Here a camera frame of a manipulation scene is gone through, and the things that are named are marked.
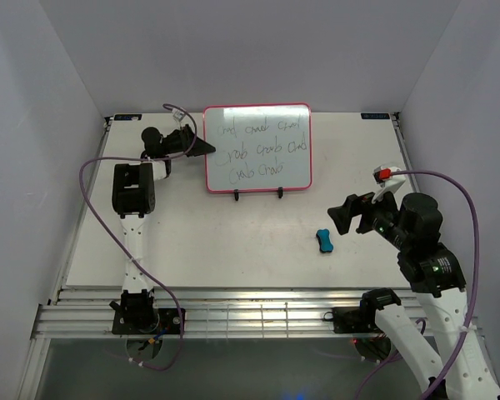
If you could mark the aluminium rail frame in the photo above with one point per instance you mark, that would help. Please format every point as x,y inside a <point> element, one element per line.
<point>210,313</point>

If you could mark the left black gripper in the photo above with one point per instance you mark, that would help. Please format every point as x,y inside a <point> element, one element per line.
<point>192,145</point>

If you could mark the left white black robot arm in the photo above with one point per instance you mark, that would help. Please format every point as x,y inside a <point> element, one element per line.
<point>133,199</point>

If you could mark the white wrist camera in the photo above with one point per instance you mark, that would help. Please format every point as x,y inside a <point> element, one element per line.
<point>387,180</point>
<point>178,116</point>

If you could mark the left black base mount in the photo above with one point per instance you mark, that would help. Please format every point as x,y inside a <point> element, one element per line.
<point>171,318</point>

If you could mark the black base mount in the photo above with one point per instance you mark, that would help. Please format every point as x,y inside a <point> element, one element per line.
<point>171,318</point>
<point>344,320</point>

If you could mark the pink framed whiteboard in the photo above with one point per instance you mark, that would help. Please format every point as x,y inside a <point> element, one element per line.
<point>259,148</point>

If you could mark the black wire whiteboard stand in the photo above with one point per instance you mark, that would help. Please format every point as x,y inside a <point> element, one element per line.
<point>277,192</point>

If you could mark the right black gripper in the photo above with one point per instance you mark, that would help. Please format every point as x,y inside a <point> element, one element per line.
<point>342,215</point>

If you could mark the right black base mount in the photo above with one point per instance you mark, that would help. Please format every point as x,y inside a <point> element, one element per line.
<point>344,320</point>

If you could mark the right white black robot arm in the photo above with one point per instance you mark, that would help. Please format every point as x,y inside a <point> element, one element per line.
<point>454,368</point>

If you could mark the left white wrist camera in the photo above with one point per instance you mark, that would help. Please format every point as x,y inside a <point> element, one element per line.
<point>178,116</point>

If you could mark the blue bone-shaped eraser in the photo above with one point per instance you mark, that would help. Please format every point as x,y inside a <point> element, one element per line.
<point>324,241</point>

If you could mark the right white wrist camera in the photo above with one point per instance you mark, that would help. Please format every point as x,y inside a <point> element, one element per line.
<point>387,180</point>

